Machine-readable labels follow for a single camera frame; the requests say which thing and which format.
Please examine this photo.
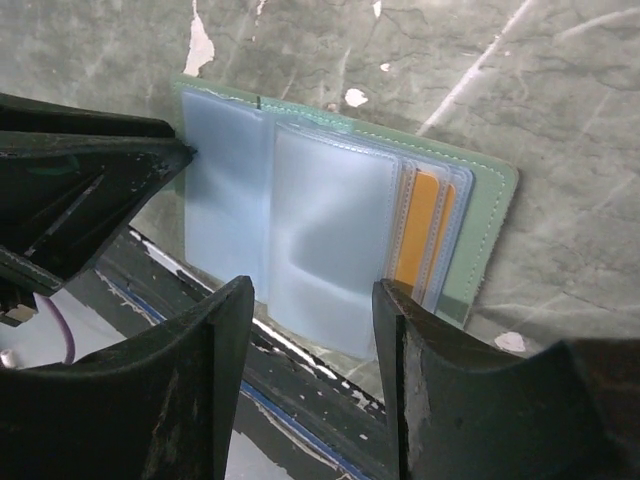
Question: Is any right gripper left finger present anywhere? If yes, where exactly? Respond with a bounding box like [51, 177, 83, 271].
[1, 276, 254, 479]

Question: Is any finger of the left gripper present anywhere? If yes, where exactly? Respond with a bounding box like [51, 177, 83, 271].
[1, 132, 192, 295]
[1, 93, 175, 145]

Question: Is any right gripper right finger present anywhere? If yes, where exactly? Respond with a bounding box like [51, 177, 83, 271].
[372, 280, 639, 479]

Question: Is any mint green card holder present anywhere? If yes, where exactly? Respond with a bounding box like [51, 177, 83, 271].
[173, 75, 518, 359]

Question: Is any orange card in holder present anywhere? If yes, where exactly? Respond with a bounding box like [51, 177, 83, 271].
[390, 168, 451, 300]

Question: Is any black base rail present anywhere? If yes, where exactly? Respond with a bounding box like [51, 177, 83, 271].
[95, 229, 393, 479]

